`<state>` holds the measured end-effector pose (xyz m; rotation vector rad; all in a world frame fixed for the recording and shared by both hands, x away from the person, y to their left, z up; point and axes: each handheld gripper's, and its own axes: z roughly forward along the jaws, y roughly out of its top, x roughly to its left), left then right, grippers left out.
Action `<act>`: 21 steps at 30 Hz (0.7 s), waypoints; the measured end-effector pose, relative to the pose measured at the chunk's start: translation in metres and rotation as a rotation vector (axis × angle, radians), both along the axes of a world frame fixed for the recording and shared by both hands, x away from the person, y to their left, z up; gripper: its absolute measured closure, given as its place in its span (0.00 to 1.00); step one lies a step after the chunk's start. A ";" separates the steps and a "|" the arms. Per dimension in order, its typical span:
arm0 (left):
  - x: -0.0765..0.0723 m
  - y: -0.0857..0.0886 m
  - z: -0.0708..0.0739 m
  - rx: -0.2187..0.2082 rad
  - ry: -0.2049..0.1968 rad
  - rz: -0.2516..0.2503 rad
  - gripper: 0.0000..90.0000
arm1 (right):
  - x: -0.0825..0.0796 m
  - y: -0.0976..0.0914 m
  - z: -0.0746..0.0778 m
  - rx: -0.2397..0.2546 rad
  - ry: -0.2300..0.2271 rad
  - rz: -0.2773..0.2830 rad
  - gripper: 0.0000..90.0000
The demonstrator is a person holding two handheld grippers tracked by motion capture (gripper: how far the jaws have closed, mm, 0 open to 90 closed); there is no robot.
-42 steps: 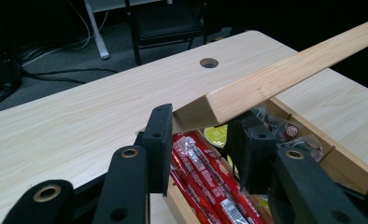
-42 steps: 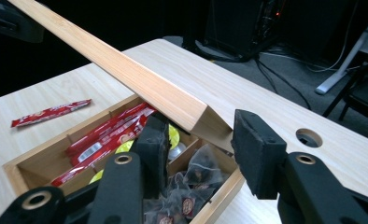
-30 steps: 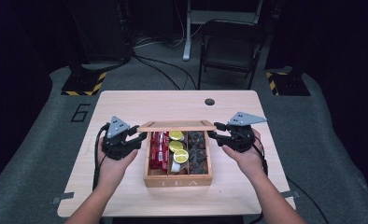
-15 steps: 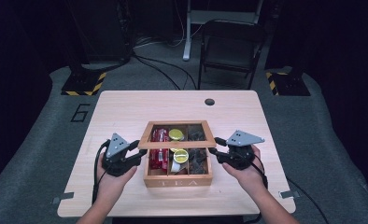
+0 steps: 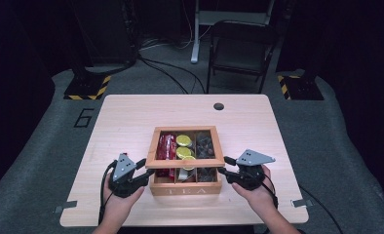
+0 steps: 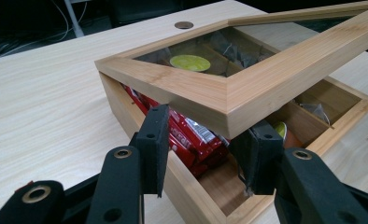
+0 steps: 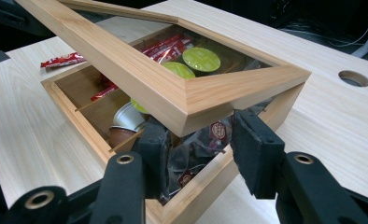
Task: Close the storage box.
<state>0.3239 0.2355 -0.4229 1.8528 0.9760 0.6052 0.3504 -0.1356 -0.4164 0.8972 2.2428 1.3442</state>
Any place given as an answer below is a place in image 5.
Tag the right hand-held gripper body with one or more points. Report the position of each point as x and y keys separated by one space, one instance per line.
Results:
x=250 y=169

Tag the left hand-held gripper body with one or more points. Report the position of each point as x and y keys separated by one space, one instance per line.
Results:
x=123 y=175

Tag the wooden lid with glass window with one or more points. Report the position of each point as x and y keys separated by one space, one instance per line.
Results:
x=151 y=152

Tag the wooden tea box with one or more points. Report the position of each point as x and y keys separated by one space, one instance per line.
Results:
x=185 y=189

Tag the person's left hand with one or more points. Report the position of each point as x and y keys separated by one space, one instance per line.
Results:
x=122 y=204

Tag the person's right hand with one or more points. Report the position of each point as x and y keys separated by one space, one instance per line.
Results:
x=260 y=198

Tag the red tea packets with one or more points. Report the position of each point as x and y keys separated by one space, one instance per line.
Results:
x=166 y=152

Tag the dark tea packets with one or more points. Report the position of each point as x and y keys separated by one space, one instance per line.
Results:
x=205 y=146

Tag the silver packet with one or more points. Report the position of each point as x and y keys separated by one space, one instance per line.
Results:
x=183 y=175

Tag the yellow-lidded capsule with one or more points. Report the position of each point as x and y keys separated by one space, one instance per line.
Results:
x=189 y=160
x=183 y=140
x=183 y=152

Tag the black table grommet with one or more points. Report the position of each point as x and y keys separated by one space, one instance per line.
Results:
x=218 y=106

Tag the grey tape strip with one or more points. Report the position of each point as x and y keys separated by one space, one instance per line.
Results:
x=66 y=205

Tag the black stand base hazard stripes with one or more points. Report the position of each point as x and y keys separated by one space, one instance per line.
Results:
x=86 y=87
x=302 y=87

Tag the black folding chair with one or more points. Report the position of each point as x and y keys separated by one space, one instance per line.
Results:
x=242 y=48

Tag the white desk frame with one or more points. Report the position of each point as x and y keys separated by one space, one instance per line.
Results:
x=196 y=39

